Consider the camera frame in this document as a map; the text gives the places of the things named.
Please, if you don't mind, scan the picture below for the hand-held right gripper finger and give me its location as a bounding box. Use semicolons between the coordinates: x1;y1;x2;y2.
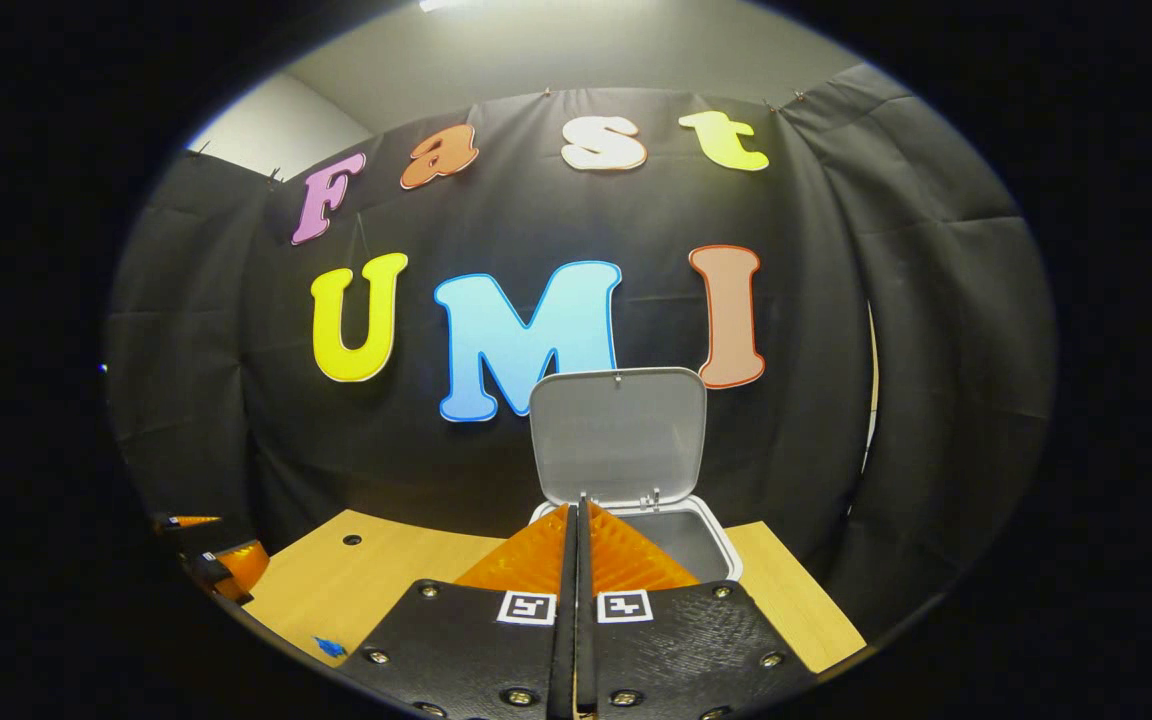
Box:
336;503;578;720
576;497;823;720

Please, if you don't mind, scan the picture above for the grey desktop garbage bin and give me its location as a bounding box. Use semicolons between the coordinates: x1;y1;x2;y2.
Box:
528;367;744;586

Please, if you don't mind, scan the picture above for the wooden desktop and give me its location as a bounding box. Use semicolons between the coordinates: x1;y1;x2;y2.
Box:
241;510;867;673

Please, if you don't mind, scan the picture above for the black backdrop cloth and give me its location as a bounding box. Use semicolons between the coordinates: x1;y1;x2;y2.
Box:
104;62;1057;641

